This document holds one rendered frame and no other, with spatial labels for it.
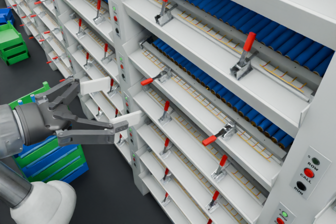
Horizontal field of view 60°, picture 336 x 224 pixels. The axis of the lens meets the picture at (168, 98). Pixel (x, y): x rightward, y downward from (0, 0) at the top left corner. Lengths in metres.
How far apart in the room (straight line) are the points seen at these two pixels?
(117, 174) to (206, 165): 0.96
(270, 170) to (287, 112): 0.18
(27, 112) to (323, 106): 0.48
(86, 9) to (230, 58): 0.81
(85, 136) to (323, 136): 0.39
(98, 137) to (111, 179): 1.24
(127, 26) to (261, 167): 0.57
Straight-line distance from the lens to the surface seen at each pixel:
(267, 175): 0.69
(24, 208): 1.19
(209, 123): 0.76
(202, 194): 1.07
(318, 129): 0.52
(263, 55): 0.61
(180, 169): 1.11
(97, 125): 0.56
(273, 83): 0.59
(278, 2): 0.48
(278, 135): 0.71
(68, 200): 1.24
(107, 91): 1.44
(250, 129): 0.71
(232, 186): 0.87
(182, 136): 0.96
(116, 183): 1.75
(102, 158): 1.87
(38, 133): 0.56
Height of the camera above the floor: 1.48
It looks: 43 degrees down
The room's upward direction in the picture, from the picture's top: straight up
